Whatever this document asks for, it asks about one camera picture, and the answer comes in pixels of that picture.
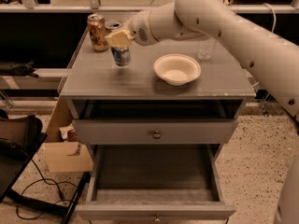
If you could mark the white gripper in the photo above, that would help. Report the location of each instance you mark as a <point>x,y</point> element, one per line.
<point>140,27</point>

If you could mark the silver blue redbull can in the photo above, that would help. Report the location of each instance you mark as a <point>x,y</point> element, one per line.
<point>121,55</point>

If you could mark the gold brown soda can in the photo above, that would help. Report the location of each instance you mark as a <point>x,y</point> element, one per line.
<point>97,31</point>

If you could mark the grey drawer cabinet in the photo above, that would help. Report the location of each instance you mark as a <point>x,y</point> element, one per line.
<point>96,88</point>

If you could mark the grey top drawer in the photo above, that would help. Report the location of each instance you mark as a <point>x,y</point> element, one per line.
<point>154,132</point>

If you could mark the grey open middle drawer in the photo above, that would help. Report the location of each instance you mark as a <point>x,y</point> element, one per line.
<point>154,183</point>

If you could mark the white paper bowl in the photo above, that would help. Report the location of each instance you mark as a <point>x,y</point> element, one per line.
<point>177,69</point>

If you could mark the clear plastic water bottle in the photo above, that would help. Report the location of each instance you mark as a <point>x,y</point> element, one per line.
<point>206,48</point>

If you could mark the cardboard box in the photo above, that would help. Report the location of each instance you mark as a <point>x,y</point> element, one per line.
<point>62,149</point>

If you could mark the black chair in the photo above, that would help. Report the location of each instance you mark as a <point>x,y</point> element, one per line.
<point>20,140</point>

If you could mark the metal railing frame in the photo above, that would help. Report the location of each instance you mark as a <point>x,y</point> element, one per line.
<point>62,3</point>

